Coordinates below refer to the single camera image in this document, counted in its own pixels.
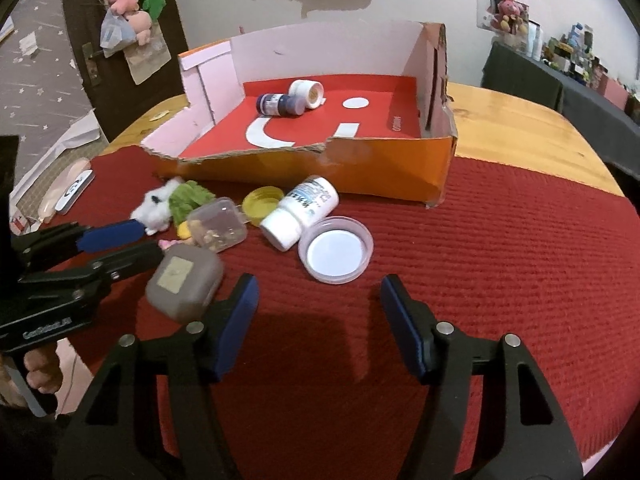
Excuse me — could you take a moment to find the grey star-print mat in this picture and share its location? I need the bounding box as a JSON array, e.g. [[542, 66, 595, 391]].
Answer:
[[0, 0, 96, 136]]

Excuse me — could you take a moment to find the white flat device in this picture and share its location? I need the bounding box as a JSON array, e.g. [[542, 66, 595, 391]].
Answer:
[[55, 170, 95, 211]]

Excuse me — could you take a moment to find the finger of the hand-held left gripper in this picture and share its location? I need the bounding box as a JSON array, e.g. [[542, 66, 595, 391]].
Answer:
[[12, 219, 147, 273], [20, 241, 166, 292]]

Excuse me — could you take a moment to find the grey-brown rounded case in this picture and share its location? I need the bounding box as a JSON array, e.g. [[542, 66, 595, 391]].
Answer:
[[145, 246, 224, 323]]

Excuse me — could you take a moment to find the dark brown door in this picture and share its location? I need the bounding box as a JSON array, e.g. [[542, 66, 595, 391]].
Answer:
[[59, 0, 188, 143]]

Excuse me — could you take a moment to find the person's left hand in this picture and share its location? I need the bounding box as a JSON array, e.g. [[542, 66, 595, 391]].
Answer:
[[24, 347, 63, 394]]

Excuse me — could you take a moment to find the row of bottles and boxes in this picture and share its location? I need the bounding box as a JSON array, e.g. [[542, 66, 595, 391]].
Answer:
[[520, 20, 640, 111]]

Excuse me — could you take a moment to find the pale pink slipper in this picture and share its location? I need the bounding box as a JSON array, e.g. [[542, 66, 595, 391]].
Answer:
[[37, 157, 92, 223]]

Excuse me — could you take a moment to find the yellow bottle cap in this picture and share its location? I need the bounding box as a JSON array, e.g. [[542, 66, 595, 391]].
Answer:
[[242, 186, 285, 227]]

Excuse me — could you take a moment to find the clear plastic bag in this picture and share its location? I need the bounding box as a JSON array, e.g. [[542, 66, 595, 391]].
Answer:
[[100, 12, 138, 58]]

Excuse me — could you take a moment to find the white pill bottle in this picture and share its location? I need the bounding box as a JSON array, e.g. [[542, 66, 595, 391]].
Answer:
[[259, 175, 340, 252]]

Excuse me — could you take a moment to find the metal door handle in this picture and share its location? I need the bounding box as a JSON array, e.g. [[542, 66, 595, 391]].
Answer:
[[82, 42, 101, 86]]

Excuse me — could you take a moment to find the brown paper bag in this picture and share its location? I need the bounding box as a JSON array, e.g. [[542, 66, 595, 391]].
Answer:
[[122, 30, 173, 86]]

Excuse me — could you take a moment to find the pale pink plush toy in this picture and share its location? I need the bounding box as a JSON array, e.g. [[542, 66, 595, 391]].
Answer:
[[127, 10, 153, 43]]

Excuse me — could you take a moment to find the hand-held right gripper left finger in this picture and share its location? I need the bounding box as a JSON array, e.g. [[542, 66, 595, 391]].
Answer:
[[52, 272, 261, 480]]

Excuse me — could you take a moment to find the orange cardboard box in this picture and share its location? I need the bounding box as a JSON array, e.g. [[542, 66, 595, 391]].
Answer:
[[140, 21, 459, 209]]

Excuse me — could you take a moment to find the dark blue small bottle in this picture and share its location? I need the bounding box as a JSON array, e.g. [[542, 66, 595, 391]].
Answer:
[[256, 92, 306, 117]]

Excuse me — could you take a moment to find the pink wall-hung plush toy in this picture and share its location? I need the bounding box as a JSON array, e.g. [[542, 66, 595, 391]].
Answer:
[[487, 0, 530, 36]]

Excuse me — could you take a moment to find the red ribbed table mat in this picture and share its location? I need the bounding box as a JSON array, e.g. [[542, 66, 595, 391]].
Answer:
[[45, 145, 637, 480]]

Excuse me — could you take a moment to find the white paper sheet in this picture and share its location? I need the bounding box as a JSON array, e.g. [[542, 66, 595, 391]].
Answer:
[[10, 110, 108, 201]]

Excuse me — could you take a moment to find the clear plastic lid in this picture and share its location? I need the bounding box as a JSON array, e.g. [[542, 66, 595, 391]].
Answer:
[[298, 216, 375, 286]]

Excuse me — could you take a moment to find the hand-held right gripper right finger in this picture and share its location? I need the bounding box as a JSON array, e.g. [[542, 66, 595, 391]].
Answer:
[[380, 275, 586, 480]]

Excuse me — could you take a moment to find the black-clothed side table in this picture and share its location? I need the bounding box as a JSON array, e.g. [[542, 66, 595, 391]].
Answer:
[[481, 40, 640, 126]]

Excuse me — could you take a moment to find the white and green plush toy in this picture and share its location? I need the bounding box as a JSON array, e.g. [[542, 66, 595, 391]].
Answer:
[[131, 178, 216, 251]]

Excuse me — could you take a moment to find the white tape roll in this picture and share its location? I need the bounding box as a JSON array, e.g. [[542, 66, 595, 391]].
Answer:
[[288, 79, 326, 110]]

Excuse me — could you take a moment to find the small clear plastic container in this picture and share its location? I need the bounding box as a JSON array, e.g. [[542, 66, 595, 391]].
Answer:
[[186, 197, 249, 254]]

